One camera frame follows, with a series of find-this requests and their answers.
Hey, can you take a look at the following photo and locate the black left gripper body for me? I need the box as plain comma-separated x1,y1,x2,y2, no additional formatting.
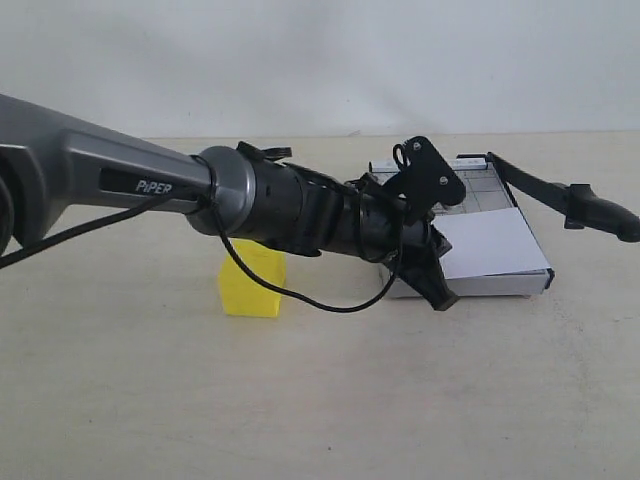
346,173,451,290

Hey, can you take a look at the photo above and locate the white paper sheet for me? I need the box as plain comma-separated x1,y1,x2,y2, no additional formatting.
434,207,550,280

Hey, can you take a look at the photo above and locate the yellow foam cube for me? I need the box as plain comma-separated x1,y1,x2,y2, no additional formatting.
218,239,286,318

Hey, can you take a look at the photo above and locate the black cutter blade arm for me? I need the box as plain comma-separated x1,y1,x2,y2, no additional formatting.
487,152,639,243

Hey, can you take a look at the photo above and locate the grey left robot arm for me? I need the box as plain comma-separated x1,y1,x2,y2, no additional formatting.
1,95,465,311

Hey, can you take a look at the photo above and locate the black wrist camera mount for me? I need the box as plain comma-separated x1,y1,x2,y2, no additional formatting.
383,136,466,226

